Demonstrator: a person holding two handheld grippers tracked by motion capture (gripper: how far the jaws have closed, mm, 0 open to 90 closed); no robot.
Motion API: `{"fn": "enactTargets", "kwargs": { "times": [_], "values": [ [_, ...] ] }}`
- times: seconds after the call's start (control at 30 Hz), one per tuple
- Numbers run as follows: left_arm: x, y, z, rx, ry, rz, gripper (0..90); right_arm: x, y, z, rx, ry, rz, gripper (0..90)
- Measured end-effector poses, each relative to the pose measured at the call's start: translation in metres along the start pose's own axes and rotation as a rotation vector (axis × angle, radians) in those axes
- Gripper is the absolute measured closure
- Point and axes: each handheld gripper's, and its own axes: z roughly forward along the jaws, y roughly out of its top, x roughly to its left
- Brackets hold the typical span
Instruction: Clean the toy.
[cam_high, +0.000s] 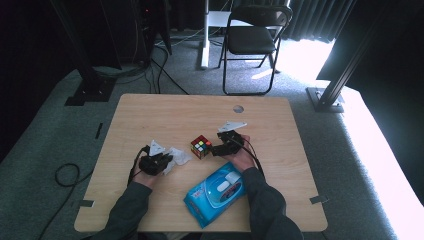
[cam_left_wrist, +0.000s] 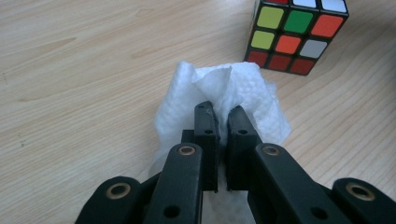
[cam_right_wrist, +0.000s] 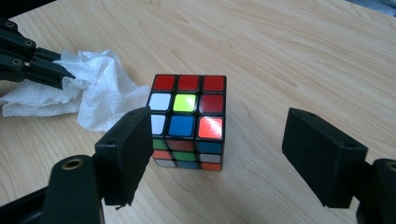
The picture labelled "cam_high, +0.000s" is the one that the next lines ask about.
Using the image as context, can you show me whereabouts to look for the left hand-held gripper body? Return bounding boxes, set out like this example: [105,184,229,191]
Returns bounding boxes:
[138,139,166,177]

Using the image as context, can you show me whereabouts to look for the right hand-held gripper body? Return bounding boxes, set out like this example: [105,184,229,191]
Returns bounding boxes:
[216,120,248,156]

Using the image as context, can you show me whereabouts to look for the white wet wipe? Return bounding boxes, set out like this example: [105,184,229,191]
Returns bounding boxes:
[163,146,194,176]

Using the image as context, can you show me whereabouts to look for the colourful puzzle cube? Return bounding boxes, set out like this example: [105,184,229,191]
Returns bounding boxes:
[190,134,213,160]

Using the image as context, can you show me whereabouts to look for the blue wet wipes pack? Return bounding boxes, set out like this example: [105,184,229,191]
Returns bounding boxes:
[183,162,249,229]

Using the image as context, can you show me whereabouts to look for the person's left hand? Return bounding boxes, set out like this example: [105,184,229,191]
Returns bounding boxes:
[133,159,158,188]

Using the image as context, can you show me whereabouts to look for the person's right hand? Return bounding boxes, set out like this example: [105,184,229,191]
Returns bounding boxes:
[226,134,257,173]

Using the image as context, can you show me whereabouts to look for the black metal stand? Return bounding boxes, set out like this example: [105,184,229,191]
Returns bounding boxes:
[305,0,391,114]
[49,0,118,107]

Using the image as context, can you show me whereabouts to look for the black folding chair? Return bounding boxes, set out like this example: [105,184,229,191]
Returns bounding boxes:
[218,4,294,97]

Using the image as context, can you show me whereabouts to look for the dark equipment rack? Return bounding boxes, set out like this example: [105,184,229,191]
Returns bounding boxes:
[119,0,173,66]

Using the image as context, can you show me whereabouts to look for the dark pleated curtain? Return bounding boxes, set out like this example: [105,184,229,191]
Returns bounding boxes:
[288,0,358,44]

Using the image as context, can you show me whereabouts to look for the black curtain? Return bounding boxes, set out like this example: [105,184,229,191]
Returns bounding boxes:
[316,0,424,204]
[0,0,121,163]

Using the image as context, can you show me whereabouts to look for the left hand-held gripper cable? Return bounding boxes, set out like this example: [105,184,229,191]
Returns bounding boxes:
[127,145,151,186]

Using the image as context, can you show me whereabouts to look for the hand-held gripper cable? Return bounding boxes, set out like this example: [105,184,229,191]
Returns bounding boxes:
[233,136,266,179]
[127,145,151,186]

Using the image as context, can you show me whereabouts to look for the right hand-held gripper cable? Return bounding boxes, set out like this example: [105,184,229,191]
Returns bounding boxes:
[233,136,266,179]

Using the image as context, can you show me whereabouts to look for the looped black floor cable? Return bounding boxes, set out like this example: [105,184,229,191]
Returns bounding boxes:
[38,162,96,240]

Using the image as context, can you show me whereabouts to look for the white floor cable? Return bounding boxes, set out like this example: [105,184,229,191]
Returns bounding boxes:
[154,28,205,48]

